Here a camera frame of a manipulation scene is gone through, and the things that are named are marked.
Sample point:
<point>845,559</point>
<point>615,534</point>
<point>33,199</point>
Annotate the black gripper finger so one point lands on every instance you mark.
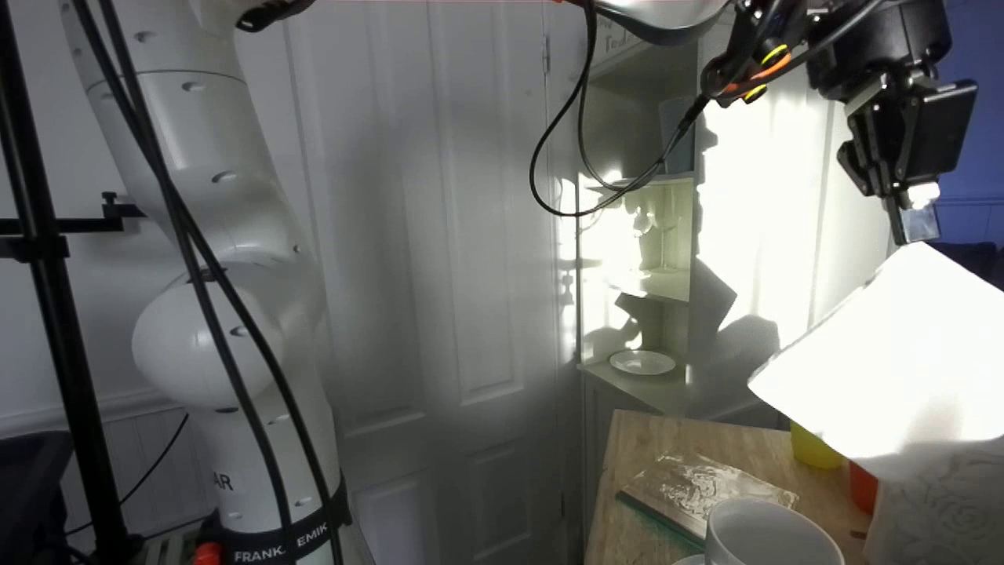
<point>899,219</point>
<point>922,194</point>

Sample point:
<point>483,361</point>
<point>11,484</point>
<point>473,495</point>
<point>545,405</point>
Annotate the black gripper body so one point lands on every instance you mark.
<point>890,115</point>

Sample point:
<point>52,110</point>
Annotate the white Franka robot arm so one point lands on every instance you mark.
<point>207,137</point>

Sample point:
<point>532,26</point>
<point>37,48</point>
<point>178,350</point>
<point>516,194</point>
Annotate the yellow plastic cup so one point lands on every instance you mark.
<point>810,452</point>

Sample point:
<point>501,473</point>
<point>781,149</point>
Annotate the dark sofa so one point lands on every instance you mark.
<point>982,256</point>

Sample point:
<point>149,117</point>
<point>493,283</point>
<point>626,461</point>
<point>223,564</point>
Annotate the white shelf cabinet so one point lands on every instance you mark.
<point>762,207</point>

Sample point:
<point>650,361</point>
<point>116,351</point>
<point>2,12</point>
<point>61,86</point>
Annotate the white plate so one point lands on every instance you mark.
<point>644,361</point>

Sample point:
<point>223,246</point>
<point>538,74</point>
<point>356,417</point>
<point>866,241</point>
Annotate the clear plastic zip bag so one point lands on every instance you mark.
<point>707,486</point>

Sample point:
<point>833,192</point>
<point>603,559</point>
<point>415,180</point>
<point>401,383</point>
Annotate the white panel door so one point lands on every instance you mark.
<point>449,262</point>

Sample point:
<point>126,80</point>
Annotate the red stop button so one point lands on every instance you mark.
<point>207,553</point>

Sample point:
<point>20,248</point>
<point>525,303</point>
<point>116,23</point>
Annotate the black tripod stand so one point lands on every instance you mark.
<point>56,333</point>

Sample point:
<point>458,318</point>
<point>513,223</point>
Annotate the black bag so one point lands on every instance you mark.
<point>33,503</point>

